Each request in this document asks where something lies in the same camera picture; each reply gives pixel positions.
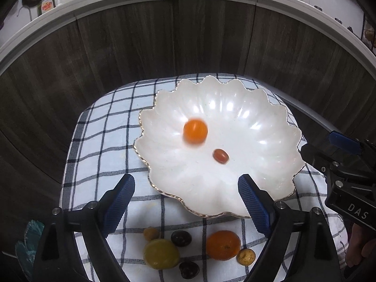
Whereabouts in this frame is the white scalloped ceramic bowl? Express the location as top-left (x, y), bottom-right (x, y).
top-left (134, 76), bottom-right (304, 218)

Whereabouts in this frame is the dark purple grape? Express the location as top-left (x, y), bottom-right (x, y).
top-left (178, 261), bottom-right (200, 279)
top-left (171, 231), bottom-right (192, 248)

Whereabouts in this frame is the small orange mandarin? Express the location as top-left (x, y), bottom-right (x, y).
top-left (183, 118), bottom-right (208, 145)

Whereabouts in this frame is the green yellow apple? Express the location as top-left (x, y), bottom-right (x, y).
top-left (143, 239), bottom-right (180, 270)

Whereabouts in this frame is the wire spice rack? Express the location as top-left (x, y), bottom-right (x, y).
top-left (361, 15), bottom-right (376, 54)

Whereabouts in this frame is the person's right hand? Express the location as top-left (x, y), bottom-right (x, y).
top-left (345, 223), bottom-right (375, 267)

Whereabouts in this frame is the large orange mandarin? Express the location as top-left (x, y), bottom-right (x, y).
top-left (206, 231), bottom-right (241, 261)

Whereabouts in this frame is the checkered white blue cloth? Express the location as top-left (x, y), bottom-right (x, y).
top-left (61, 74), bottom-right (349, 281)

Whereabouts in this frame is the red cherry tomato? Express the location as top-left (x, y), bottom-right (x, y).
top-left (212, 148), bottom-right (229, 164)

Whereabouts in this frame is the green dish soap bottle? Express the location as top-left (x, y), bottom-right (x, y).
top-left (37, 0), bottom-right (56, 16)

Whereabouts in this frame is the small brown longan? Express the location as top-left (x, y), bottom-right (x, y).
top-left (143, 227), bottom-right (160, 242)

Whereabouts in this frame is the white kitchen countertop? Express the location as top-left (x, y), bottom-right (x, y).
top-left (1, 0), bottom-right (375, 76)

